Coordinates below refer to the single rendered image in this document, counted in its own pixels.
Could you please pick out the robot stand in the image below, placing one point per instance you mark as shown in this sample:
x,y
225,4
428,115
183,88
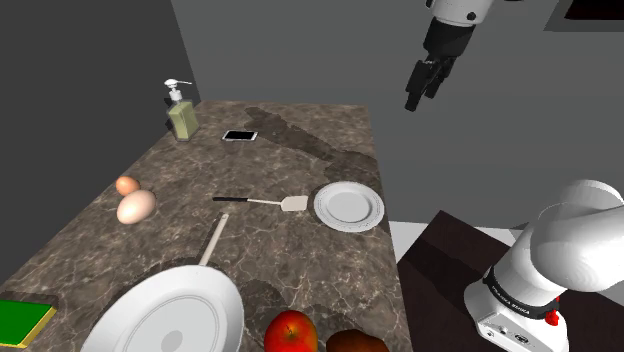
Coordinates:
x,y
453,287

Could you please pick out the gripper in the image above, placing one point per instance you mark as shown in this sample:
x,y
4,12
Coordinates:
x,y
446,41

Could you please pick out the red apple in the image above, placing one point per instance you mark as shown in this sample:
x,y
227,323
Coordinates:
x,y
290,332

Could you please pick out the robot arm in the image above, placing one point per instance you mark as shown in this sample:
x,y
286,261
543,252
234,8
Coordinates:
x,y
560,253

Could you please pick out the brown potato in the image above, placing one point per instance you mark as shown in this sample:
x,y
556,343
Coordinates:
x,y
356,342

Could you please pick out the dark wall picture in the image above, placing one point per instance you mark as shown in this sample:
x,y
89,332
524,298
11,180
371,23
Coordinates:
x,y
592,12

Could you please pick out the black smartphone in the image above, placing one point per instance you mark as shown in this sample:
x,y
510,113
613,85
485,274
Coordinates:
x,y
240,135

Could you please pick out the large pale egg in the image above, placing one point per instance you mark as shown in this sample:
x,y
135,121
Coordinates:
x,y
136,206

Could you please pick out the small white plate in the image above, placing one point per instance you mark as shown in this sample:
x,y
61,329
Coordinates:
x,y
349,206

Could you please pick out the green soap dispenser bottle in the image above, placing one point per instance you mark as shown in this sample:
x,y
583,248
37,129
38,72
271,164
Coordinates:
x,y
183,119

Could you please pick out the white frying pan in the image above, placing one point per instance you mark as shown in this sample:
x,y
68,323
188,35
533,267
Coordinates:
x,y
170,312

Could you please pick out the green and yellow sponge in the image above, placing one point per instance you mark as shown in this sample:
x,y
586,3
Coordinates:
x,y
22,322

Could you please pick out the small brown egg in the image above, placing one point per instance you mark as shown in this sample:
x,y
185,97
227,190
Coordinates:
x,y
127,185

